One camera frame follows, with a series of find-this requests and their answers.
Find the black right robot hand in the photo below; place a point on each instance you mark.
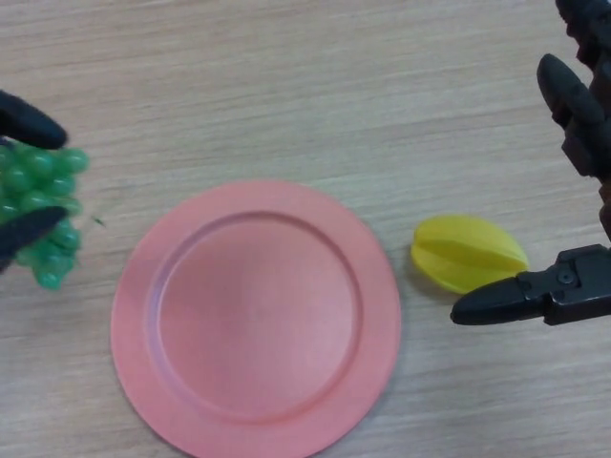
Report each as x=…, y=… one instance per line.
x=582, y=124

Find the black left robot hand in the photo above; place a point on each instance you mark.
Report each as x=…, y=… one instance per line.
x=28, y=121

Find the green grapes bunch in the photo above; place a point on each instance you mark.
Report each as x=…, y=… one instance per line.
x=38, y=181

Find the pink round plate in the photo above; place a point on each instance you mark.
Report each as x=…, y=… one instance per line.
x=255, y=315

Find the yellow starfruit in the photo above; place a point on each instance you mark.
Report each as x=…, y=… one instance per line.
x=468, y=253

